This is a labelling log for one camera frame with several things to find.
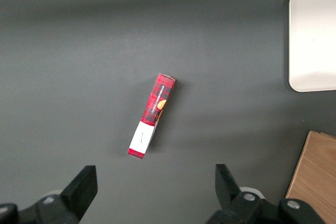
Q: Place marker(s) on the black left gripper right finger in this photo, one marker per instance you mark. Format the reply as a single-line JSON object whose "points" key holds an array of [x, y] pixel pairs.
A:
{"points": [[233, 197]]}

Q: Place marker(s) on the wooden board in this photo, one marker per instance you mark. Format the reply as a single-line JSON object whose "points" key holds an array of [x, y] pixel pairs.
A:
{"points": [[315, 176]]}

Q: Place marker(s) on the white plastic tray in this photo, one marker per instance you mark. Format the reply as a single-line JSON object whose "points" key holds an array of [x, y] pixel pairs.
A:
{"points": [[313, 39]]}

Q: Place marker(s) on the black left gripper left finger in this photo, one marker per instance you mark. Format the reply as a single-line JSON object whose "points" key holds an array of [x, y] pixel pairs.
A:
{"points": [[78, 192]]}

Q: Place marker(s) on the red plaid shortbread box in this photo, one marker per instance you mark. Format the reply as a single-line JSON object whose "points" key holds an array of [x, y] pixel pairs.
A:
{"points": [[151, 116]]}

